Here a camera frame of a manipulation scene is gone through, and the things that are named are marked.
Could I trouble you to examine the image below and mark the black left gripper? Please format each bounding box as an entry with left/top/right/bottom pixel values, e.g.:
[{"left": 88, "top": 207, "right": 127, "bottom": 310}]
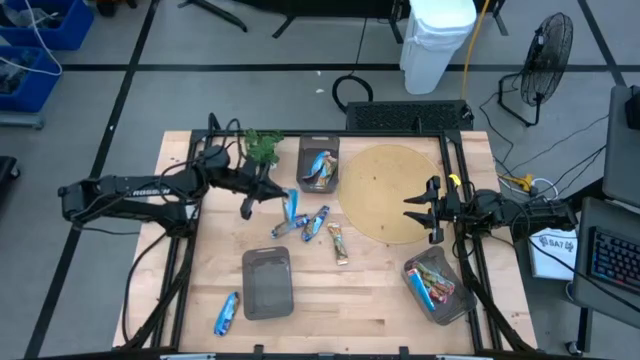
[{"left": 238, "top": 160, "right": 290, "bottom": 221}]

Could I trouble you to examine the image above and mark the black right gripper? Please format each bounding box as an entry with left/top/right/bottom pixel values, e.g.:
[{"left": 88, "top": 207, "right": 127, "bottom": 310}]
[{"left": 402, "top": 174, "right": 470, "bottom": 246}]

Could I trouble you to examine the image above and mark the light blue granola bar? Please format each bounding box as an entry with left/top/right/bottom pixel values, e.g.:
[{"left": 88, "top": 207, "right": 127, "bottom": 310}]
[
  {"left": 281, "top": 187, "right": 301, "bottom": 225},
  {"left": 406, "top": 267, "right": 437, "bottom": 313},
  {"left": 302, "top": 150, "right": 332, "bottom": 182}
]

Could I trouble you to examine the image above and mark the green chewy granola bar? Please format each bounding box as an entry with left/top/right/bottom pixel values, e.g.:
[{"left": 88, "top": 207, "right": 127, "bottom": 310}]
[
  {"left": 415, "top": 261, "right": 446, "bottom": 294},
  {"left": 424, "top": 272, "right": 457, "bottom": 305},
  {"left": 327, "top": 221, "right": 350, "bottom": 267}
]

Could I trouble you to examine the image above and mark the grey translucent plastic bin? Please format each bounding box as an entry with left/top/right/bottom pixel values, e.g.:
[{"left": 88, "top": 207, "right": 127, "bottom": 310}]
[
  {"left": 242, "top": 245, "right": 296, "bottom": 321},
  {"left": 401, "top": 244, "right": 476, "bottom": 327},
  {"left": 295, "top": 133, "right": 341, "bottom": 195}
]

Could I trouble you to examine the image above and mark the round wooden board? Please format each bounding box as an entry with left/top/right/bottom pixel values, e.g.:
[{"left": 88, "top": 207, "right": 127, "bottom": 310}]
[{"left": 338, "top": 143, "right": 451, "bottom": 245}]

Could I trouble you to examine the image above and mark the small green potted plant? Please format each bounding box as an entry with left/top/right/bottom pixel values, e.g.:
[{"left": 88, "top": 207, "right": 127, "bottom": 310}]
[{"left": 243, "top": 128, "right": 285, "bottom": 173}]

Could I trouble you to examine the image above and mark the black perforated computer case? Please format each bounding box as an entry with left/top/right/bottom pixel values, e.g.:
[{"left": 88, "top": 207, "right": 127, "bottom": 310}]
[{"left": 344, "top": 99, "right": 475, "bottom": 134}]

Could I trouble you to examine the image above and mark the white labelled box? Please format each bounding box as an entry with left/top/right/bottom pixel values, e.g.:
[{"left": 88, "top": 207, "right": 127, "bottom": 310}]
[{"left": 528, "top": 227, "right": 580, "bottom": 281}]

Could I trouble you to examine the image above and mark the white trash can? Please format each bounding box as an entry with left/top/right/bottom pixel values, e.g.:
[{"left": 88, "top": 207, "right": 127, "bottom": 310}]
[{"left": 399, "top": 0, "right": 479, "bottom": 96}]

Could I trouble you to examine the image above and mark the black floor fan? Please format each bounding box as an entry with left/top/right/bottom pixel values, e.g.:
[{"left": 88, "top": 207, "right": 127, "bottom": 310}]
[{"left": 497, "top": 12, "right": 575, "bottom": 128}]

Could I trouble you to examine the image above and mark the black backlit keyboard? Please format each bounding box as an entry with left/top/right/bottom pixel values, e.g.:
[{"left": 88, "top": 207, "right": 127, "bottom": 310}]
[{"left": 591, "top": 227, "right": 640, "bottom": 296}]

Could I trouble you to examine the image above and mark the grey desk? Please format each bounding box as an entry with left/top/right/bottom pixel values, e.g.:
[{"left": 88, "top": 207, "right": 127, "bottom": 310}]
[{"left": 569, "top": 84, "right": 640, "bottom": 331}]

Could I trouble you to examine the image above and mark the blue storage bin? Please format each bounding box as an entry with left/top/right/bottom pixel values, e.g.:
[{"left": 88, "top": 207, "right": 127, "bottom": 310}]
[
  {"left": 0, "top": 0, "right": 95, "bottom": 51},
  {"left": 0, "top": 45, "right": 64, "bottom": 114}
]

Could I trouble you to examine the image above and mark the black metal table frame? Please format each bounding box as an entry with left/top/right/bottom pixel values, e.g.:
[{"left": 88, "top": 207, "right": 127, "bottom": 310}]
[{"left": 119, "top": 112, "right": 539, "bottom": 360}]

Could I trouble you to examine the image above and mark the coiled black floor cable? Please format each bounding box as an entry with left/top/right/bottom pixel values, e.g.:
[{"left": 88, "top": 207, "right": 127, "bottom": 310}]
[{"left": 331, "top": 17, "right": 375, "bottom": 114}]

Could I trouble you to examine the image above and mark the yellow cable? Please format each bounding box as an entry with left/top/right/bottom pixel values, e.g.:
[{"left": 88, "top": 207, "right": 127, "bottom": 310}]
[{"left": 460, "top": 0, "right": 490, "bottom": 100}]

